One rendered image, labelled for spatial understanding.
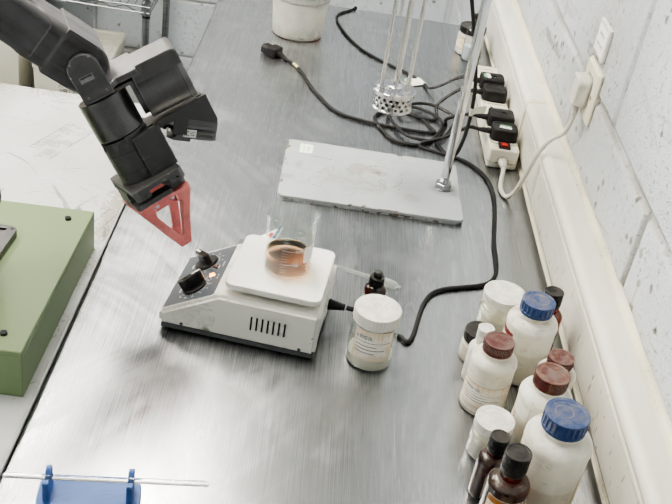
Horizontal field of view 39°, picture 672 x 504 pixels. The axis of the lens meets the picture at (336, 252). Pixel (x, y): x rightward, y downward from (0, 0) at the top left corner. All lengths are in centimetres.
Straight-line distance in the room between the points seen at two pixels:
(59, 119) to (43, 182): 22
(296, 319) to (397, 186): 49
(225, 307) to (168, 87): 27
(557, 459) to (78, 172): 88
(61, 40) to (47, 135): 60
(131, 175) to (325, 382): 34
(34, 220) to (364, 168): 58
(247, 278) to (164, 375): 15
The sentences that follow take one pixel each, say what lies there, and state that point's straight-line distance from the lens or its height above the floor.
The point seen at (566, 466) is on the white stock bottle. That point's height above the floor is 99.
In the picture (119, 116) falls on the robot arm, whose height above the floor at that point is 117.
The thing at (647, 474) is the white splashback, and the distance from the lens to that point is 102.
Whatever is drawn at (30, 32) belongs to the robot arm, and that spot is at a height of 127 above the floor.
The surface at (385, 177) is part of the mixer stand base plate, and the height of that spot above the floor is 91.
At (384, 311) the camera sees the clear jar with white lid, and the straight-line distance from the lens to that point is 116.
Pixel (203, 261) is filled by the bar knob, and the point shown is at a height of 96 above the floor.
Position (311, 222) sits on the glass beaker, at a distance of 118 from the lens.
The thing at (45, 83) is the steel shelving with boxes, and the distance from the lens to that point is 344.
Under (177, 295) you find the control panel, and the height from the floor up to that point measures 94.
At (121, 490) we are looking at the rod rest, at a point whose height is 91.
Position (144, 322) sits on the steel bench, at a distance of 123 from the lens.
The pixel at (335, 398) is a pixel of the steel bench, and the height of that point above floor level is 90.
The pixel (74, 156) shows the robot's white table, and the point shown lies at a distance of 159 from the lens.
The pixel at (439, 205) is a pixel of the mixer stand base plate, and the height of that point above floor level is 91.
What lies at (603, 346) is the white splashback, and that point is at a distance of 117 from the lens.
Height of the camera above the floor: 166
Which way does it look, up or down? 33 degrees down
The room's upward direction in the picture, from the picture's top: 10 degrees clockwise
